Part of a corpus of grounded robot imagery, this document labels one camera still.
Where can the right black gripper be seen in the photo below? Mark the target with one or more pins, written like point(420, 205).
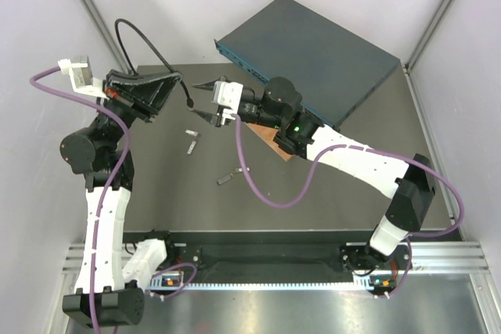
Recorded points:
point(211, 118)

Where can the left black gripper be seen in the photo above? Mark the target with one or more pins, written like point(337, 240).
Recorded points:
point(142, 95)

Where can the silver sfp module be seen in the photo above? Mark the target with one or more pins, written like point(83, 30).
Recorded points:
point(191, 147)
point(225, 179)
point(192, 133)
point(240, 170)

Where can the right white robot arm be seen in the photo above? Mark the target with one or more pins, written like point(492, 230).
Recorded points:
point(408, 184)

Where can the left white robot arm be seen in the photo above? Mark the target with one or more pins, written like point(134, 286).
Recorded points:
point(110, 292)

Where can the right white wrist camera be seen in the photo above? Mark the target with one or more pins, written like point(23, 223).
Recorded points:
point(227, 95)

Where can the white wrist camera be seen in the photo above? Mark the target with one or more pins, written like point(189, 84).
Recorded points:
point(227, 95)
point(82, 80)

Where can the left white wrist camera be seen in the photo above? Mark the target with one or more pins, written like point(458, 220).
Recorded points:
point(82, 80)

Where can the blue network switch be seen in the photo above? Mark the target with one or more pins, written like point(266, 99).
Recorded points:
point(335, 70)

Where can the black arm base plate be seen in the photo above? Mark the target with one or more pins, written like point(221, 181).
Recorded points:
point(272, 256)

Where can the slotted cable duct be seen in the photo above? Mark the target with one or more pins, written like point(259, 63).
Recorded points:
point(171, 281)

